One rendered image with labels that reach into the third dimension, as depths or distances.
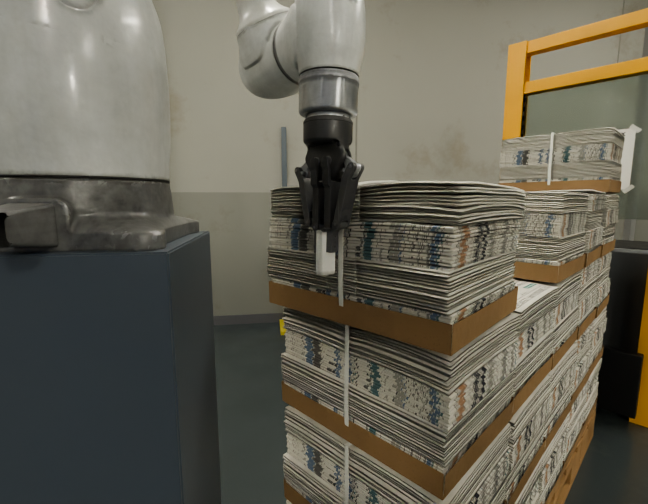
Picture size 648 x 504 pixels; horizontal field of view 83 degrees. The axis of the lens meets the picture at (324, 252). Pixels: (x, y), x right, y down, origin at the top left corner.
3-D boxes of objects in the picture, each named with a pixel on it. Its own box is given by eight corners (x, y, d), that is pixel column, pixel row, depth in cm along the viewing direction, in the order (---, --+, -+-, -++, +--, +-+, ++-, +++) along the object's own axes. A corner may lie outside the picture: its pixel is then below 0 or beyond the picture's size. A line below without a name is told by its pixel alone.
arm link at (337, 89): (328, 92, 61) (327, 129, 62) (285, 78, 55) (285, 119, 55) (372, 79, 55) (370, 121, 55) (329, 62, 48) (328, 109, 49)
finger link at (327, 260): (332, 229, 58) (336, 230, 58) (331, 272, 59) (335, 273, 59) (319, 230, 56) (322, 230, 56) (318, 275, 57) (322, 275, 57)
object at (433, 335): (354, 328, 58) (355, 301, 58) (437, 294, 79) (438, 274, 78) (451, 357, 47) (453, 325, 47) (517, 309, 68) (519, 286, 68)
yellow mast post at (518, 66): (486, 374, 220) (508, 45, 194) (492, 370, 226) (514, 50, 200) (502, 380, 213) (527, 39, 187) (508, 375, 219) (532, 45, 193)
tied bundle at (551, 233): (419, 266, 116) (422, 192, 113) (461, 256, 136) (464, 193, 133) (556, 286, 89) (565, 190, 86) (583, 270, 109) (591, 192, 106)
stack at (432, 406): (283, 635, 88) (276, 300, 76) (480, 426, 170) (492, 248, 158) (429, 830, 61) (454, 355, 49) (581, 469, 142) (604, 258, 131)
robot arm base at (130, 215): (-180, 265, 22) (-199, 170, 21) (42, 232, 44) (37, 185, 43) (142, 258, 25) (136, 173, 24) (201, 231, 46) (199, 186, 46)
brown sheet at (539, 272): (420, 264, 116) (420, 250, 115) (461, 255, 136) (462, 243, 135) (558, 283, 89) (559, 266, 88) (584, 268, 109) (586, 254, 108)
